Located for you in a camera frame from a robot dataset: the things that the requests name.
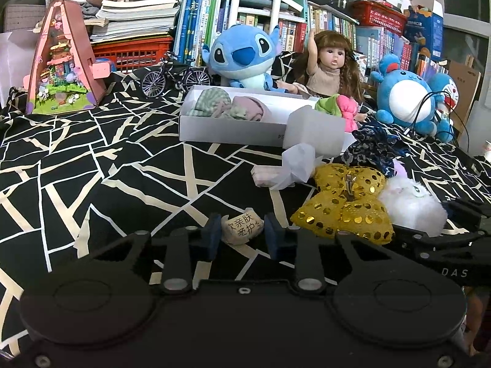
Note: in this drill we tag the green checked cloth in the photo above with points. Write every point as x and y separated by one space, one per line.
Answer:
209 101

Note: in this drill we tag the blue alien plush toy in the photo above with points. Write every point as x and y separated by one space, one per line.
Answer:
241 57

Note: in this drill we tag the row of books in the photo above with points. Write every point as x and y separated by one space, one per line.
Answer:
191 27

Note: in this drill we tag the pink tissue packet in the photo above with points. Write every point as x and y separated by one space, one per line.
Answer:
264 176

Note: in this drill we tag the grey cloth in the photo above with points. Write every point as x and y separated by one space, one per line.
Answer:
90 9

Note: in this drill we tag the black miniature bicycle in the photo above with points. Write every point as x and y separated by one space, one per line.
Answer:
168 76

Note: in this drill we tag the black white patterned blanket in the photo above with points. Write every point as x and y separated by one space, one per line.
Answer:
76 161

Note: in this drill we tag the blue robot cat plush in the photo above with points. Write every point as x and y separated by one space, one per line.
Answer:
447 88

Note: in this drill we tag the white cardboard box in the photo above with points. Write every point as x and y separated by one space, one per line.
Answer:
230 132

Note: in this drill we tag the blue cardboard box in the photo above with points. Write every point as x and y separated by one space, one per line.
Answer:
422 27

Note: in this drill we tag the white foam block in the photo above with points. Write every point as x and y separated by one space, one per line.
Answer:
314 130

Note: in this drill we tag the long-haired baby doll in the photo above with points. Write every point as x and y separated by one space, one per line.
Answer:
330 76

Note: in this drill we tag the white purple fluffy plush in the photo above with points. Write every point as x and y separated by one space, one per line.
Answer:
414 203

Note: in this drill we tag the pink triangular house model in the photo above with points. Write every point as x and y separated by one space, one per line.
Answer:
61 73

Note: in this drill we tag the gold sequin bow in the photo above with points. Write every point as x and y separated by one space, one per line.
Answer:
345 214

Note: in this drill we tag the pink sock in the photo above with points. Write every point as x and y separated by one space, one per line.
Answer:
253 107

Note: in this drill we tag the stack of books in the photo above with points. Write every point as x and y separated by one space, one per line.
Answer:
134 15

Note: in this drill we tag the red plastic basket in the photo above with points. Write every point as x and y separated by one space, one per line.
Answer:
130 53
379 15

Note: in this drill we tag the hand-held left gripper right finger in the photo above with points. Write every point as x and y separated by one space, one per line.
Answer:
273 237

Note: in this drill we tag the green cloth with pink bow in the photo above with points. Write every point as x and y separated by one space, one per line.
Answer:
347 111

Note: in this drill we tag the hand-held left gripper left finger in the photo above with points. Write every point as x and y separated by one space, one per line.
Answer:
211 237

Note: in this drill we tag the grey storage box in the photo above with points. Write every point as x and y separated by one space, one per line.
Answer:
23 17

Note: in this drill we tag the blue white round plush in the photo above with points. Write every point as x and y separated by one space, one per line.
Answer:
402 99

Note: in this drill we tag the navy patterned scrunchie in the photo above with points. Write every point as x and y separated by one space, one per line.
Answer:
372 149

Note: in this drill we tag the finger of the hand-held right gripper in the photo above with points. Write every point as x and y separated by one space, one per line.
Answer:
472 214
429 243

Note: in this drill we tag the brown cardboard sheet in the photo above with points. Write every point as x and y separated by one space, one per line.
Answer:
466 84

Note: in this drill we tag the white tissue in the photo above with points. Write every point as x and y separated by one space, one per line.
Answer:
299 161

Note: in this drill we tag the small beige wipe packet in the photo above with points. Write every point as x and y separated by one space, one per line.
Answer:
241 228

